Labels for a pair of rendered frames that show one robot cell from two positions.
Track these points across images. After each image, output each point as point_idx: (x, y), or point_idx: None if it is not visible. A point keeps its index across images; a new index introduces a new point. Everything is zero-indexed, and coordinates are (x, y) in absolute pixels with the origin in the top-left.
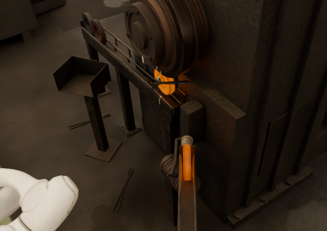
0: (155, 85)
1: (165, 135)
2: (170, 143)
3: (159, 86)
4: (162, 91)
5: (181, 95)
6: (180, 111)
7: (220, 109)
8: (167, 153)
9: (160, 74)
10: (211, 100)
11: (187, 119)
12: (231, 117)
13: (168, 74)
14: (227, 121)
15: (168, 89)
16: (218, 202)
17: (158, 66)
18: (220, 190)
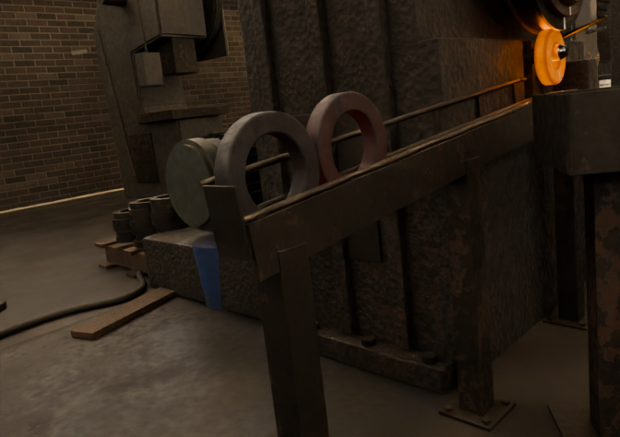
0: (597, 28)
1: (574, 179)
2: (580, 182)
3: (554, 76)
4: (556, 82)
5: (542, 86)
6: (589, 70)
7: (573, 47)
8: (577, 226)
9: (554, 41)
10: (566, 44)
11: (596, 72)
12: (581, 43)
13: (573, 17)
14: (578, 56)
15: (564, 61)
16: (583, 240)
17: None
18: (583, 206)
